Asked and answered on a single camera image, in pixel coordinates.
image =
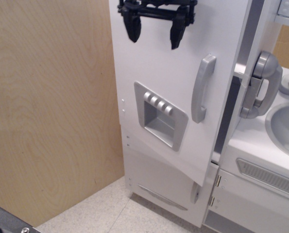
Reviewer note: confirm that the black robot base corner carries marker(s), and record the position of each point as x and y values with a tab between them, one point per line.
9	223

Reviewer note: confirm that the grey ice dispenser panel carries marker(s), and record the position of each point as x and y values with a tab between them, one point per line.
159	117

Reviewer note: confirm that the white toy counter unit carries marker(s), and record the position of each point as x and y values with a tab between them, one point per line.
241	204

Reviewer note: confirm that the grey toy wall phone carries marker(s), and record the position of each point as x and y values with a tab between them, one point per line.
263	86

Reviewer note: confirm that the grey toy sink basin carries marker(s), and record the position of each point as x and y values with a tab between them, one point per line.
277	126

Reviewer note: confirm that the grey lower door handle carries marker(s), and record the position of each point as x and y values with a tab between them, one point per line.
194	193

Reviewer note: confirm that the white lower freezer door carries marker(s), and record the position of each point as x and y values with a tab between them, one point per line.
153	178

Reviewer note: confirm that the brass lower hinge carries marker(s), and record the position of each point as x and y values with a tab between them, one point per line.
218	181

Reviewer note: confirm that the white toy fridge cabinet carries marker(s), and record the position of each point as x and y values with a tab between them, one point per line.
260	34

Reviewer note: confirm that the grey vent grille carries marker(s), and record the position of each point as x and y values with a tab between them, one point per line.
263	175

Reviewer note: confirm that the white fridge door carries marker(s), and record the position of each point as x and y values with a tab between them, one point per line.
217	29

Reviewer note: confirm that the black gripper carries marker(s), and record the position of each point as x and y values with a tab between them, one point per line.
180	12

